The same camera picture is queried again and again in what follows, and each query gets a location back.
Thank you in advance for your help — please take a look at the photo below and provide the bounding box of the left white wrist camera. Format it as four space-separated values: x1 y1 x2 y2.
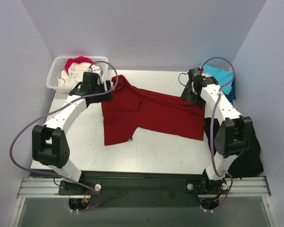
88 65 103 77

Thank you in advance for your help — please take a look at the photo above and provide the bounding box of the black t-shirt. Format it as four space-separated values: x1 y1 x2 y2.
204 118 264 178

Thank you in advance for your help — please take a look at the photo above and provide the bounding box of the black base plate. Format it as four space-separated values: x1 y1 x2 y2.
185 178 228 195
58 178 103 196

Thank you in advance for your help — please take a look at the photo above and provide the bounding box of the turquoise folded t-shirt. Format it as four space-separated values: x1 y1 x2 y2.
203 64 233 94

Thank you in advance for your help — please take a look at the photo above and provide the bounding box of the cream white t-shirt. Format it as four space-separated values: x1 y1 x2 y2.
58 63 90 87

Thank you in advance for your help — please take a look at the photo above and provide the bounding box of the dark red t-shirt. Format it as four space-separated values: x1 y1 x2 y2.
101 75 205 146

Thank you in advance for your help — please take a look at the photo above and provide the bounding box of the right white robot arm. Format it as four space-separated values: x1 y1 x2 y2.
181 68 253 193

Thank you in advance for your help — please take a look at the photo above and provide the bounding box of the aluminium rail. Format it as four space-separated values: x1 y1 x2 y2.
18 177 271 199

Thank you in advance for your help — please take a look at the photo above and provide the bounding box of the white plastic basket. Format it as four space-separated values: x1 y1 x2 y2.
46 55 108 94

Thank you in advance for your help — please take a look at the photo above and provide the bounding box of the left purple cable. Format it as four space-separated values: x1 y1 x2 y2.
9 61 120 211

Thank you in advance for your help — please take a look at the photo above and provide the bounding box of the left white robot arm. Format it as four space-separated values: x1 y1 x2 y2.
32 72 113 195

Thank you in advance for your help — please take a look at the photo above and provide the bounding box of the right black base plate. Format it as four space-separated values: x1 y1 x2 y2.
185 178 228 195

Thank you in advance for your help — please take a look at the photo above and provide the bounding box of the dark blue folded t-shirt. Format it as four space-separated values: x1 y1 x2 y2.
225 79 236 103

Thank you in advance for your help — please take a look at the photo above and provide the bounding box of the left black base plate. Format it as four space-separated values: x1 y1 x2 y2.
58 178 103 196

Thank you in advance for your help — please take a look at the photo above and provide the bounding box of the bright red t-shirt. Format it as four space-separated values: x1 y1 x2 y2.
64 56 93 74

